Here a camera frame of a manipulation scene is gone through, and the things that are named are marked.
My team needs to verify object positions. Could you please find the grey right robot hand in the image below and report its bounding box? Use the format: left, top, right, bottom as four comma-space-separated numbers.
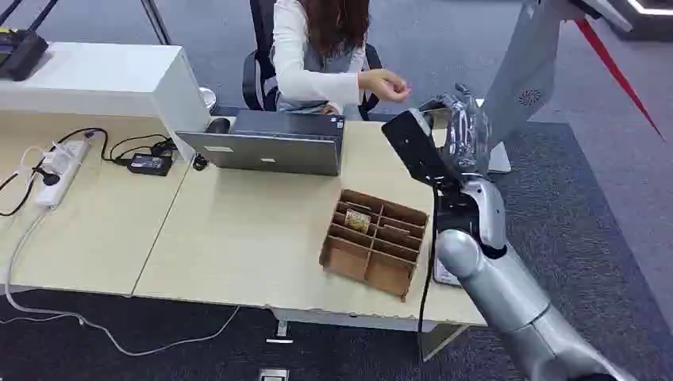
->
382, 83, 493, 186

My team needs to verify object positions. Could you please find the patterned card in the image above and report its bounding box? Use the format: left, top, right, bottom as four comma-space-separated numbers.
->
344, 209, 372, 234

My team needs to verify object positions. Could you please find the wooden divided card box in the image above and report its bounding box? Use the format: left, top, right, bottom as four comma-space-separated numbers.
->
319, 189, 431, 302

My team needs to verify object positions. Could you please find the white card reader device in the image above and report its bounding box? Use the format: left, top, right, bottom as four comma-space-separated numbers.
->
433, 258, 463, 288

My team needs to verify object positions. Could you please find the grey kiosk panel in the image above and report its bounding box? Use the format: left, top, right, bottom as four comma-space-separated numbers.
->
475, 0, 633, 175

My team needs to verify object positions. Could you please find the person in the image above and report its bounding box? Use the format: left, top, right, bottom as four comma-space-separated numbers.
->
271, 0, 413, 117

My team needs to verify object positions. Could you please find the grey laptop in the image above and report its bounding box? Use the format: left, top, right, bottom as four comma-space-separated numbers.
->
175, 109, 346, 177

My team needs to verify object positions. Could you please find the black office chair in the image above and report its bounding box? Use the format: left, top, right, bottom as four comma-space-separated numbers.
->
241, 0, 383, 122

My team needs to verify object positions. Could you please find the silver round stanchion base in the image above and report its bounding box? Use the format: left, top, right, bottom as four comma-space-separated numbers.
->
198, 87, 218, 113

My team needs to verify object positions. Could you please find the red barrier tape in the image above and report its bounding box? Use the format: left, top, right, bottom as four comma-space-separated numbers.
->
574, 18, 665, 141

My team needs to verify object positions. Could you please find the white desk foot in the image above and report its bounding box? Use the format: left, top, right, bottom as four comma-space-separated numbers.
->
265, 317, 295, 345

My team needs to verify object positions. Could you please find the black power adapter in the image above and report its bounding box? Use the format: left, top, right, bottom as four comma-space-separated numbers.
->
127, 152, 174, 177

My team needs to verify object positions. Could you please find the black framed light panel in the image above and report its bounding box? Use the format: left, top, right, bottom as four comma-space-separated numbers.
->
607, 0, 673, 43

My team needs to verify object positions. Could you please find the black stand pole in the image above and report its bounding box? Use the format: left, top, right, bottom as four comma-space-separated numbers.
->
140, 0, 173, 46

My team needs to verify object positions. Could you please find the white cabinet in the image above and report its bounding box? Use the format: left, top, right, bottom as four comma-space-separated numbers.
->
0, 41, 213, 161

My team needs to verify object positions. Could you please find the white power strip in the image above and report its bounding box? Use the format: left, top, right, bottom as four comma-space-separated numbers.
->
35, 140, 91, 208

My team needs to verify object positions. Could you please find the white plug-in charger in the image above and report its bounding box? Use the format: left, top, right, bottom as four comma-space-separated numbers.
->
43, 149, 72, 172

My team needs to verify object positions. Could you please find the black router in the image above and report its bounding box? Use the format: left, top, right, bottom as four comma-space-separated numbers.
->
0, 0, 60, 82

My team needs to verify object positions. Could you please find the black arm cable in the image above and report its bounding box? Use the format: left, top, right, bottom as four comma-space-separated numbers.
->
417, 183, 440, 337

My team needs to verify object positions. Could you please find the black adapter cable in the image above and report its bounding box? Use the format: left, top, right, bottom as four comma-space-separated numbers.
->
102, 133, 177, 165

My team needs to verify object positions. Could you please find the black plug cable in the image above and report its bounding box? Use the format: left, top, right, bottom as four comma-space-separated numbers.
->
0, 127, 110, 218

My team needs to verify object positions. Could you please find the grey power strip cable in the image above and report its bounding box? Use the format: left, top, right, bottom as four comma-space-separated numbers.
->
0, 206, 240, 358

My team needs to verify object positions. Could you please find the thin white cable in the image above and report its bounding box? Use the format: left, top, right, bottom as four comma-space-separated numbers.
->
14, 145, 49, 183

